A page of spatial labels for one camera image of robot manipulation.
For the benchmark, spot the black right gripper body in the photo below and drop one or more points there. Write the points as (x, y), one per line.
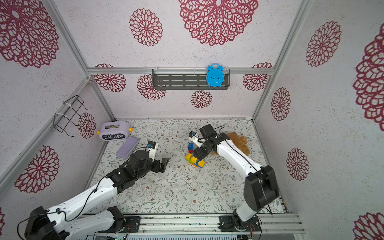
(199, 151)

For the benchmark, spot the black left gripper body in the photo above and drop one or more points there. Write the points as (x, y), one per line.
(154, 166)

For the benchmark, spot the small blue lego brick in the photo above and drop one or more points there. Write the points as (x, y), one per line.
(190, 146)

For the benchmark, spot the yellow small lego brick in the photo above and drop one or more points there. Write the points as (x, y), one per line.
(201, 164)
(189, 157)

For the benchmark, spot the long blue lego brick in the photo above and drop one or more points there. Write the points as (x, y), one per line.
(197, 164)

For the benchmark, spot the yellow square lego brick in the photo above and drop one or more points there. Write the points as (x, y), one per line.
(194, 160)

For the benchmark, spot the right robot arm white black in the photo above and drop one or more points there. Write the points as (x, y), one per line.
(261, 187)

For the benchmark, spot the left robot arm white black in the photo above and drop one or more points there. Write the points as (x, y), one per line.
(65, 221)

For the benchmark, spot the purple pencil case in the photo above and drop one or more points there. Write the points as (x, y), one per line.
(126, 149)

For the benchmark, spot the brown plush teddy bear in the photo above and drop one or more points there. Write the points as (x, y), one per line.
(240, 142)

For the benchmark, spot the purple toy radio clock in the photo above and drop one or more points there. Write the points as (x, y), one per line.
(118, 130)

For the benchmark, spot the blue alarm clock toy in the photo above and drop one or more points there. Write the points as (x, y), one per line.
(215, 75)

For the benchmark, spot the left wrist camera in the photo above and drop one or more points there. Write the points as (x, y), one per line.
(152, 148)

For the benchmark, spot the grey wall shelf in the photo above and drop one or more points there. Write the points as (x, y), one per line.
(194, 81)

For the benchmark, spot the black wire wall rack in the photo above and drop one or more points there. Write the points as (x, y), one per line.
(62, 120)

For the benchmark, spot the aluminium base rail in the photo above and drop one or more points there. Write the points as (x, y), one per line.
(210, 224)

